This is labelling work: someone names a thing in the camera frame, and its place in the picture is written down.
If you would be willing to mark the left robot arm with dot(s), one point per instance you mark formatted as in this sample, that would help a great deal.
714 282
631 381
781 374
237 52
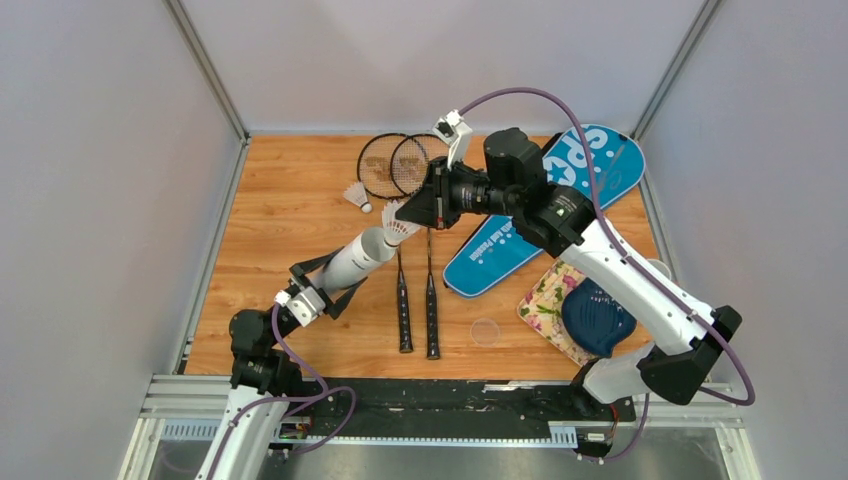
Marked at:
269 382

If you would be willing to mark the white shuttlecock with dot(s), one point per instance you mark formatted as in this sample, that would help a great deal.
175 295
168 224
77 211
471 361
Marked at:
396 231
356 194

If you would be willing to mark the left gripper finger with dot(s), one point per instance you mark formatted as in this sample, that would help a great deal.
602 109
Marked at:
301 270
336 307

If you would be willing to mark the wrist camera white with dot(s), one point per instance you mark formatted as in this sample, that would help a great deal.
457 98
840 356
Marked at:
282 298
453 130

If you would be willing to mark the right black badminton racket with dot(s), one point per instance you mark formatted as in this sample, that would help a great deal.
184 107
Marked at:
408 168

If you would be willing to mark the white and pink mug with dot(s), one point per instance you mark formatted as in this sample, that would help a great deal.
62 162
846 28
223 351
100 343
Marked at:
661 267

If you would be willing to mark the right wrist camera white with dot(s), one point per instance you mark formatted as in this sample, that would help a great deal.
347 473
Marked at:
453 130

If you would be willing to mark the blue racket cover bag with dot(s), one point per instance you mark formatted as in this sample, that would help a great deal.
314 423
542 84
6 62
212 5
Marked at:
495 250

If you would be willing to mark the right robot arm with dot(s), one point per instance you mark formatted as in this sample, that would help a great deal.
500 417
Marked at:
688 335

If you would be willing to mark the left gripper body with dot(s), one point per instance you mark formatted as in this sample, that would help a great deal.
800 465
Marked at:
315 291

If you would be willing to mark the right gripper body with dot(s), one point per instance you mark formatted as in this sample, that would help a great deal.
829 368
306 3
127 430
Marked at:
464 192

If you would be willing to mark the floral tray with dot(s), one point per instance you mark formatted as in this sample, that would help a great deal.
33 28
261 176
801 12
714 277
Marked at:
541 309

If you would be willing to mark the clear plastic tube lid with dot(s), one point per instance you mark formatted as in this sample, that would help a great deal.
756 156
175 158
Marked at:
485 332

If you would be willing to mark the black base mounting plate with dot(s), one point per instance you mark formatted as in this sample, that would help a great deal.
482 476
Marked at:
455 409

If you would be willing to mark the blue leaf-shaped dish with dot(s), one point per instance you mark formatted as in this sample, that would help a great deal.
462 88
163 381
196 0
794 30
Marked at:
594 320

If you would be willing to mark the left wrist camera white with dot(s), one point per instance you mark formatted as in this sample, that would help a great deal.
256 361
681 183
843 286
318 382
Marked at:
282 298

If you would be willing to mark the white shuttlecock tube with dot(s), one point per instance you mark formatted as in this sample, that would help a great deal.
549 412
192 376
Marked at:
355 261

